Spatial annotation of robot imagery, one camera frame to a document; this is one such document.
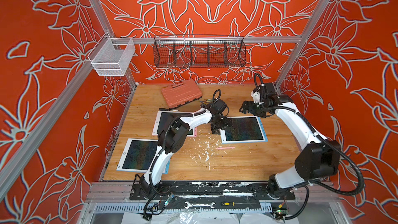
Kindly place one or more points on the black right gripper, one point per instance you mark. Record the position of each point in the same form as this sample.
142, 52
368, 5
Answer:
250, 108

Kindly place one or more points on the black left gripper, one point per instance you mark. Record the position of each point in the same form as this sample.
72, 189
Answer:
226, 120

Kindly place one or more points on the blue framed tablet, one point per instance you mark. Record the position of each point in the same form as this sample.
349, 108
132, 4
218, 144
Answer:
138, 155
244, 130

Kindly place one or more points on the blue framed front tablet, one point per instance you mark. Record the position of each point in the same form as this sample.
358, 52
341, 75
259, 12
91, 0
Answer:
138, 155

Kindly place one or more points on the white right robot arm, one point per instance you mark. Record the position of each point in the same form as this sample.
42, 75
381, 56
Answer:
319, 157

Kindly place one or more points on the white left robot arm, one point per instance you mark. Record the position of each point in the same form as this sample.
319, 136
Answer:
173, 136

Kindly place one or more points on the pink stylus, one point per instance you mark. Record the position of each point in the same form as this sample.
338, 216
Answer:
224, 148

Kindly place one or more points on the pink framed writing tablet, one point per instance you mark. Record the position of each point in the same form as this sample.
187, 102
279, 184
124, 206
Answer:
162, 117

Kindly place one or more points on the red plastic tool case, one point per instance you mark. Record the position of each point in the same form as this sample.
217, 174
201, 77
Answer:
181, 94

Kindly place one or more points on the silver open-end wrench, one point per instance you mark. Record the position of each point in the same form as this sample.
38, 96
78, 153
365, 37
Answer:
191, 205

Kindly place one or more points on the black handled small screwdriver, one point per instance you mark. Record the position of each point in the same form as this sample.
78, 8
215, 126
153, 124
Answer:
168, 110

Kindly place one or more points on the black wire wall basket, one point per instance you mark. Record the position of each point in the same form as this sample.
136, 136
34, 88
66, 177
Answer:
199, 51

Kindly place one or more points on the yellow handled screwdriver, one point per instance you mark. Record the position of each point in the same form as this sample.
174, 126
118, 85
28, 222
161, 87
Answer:
231, 203

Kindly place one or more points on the clear plastic wall bin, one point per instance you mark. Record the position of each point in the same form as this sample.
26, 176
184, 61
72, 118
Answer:
112, 56

